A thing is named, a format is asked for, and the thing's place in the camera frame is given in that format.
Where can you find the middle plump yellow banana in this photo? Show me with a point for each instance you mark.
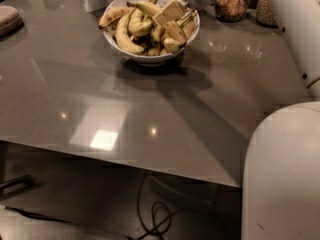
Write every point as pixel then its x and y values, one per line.
pixel 141 19

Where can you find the glass jar of nuts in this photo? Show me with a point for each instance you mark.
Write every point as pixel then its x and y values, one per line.
pixel 231 10

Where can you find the small centre banana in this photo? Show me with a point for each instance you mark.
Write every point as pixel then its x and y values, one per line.
pixel 155 34

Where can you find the right rear yellow banana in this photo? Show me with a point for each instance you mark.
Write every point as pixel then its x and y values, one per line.
pixel 187 25

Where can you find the white ceramic bowl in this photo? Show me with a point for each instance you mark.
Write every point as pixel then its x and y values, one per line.
pixel 153 54

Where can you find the black chair leg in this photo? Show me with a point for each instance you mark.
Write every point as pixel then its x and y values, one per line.
pixel 17 184

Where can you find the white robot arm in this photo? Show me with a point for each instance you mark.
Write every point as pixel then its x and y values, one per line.
pixel 281 179

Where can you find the long top yellow banana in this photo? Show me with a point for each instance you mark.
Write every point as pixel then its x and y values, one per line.
pixel 166 16

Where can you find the glass jar of beans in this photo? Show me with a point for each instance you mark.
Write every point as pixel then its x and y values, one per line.
pixel 264 14

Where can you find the front left curved banana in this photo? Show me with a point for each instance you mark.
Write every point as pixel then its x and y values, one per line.
pixel 122 38

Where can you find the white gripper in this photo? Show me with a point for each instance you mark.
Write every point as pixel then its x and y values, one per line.
pixel 173 12

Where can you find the left overhanging yellow banana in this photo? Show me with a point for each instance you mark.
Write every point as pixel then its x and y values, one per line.
pixel 111 17

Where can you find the front right short banana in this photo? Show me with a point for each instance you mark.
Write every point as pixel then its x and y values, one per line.
pixel 171 45

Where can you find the grey padded object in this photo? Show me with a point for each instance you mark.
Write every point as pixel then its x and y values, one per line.
pixel 10 20

